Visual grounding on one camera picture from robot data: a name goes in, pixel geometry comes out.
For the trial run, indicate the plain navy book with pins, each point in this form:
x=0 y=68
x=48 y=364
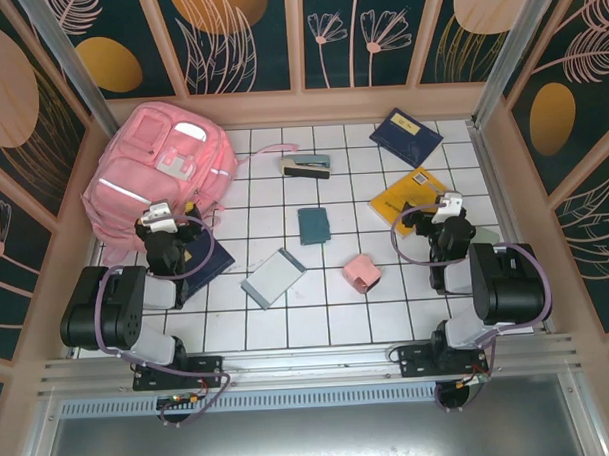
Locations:
x=210 y=263

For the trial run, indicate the pink student backpack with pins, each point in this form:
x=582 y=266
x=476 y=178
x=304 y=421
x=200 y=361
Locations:
x=132 y=164

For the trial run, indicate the navy book with yellow label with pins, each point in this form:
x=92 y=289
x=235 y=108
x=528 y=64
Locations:
x=406 y=139

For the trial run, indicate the small pink box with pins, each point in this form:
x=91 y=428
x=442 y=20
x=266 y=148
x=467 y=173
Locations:
x=361 y=272

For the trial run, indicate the grey white notebook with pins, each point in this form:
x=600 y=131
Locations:
x=271 y=279

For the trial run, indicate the teal notebook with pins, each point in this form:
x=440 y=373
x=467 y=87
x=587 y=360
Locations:
x=314 y=226

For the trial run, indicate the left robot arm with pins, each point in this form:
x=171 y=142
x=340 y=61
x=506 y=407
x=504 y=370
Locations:
x=102 y=315

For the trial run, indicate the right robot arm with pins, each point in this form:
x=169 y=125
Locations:
x=506 y=286

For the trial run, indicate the yellow power connector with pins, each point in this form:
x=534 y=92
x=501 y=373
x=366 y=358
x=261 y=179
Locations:
x=190 y=399
x=465 y=382

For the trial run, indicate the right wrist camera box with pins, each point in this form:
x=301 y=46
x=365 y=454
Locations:
x=449 y=205

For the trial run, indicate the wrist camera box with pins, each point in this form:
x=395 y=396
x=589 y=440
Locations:
x=449 y=205
x=159 y=215

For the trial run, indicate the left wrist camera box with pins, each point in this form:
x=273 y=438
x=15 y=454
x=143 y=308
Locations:
x=159 y=215

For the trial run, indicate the aluminium side rail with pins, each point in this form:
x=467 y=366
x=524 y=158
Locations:
x=96 y=255
x=492 y=181

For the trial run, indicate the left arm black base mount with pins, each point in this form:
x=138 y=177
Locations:
x=204 y=366

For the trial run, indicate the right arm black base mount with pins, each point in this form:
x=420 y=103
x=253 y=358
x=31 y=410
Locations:
x=414 y=359

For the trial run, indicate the long aluminium base rail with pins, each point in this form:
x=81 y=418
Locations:
x=309 y=363

